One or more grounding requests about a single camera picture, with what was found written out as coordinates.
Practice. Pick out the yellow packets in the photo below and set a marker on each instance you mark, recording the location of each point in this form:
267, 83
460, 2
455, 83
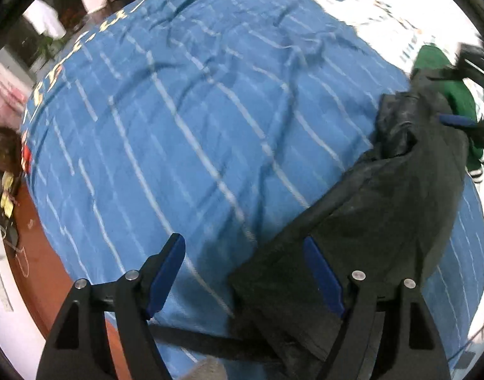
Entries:
7, 192

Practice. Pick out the black garment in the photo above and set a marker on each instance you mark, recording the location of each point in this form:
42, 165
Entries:
368, 221

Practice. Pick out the green garment with striped cuffs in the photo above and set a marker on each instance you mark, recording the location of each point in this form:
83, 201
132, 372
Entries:
461, 97

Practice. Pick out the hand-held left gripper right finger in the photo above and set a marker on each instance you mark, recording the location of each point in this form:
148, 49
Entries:
324, 278

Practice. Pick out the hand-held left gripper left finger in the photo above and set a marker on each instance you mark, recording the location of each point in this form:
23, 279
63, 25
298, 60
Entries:
166, 275

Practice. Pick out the potted green plant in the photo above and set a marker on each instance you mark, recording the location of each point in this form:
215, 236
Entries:
48, 49

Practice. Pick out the blue striped bed sheet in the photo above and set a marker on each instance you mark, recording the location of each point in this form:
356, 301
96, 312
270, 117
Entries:
178, 126

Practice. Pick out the white patterned quilt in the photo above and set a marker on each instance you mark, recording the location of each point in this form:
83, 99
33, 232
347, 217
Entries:
384, 4

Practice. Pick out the brown basket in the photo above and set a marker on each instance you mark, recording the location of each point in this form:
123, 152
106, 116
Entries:
4, 148

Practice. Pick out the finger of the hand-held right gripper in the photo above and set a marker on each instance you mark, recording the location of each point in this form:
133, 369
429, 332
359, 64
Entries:
459, 120
477, 63

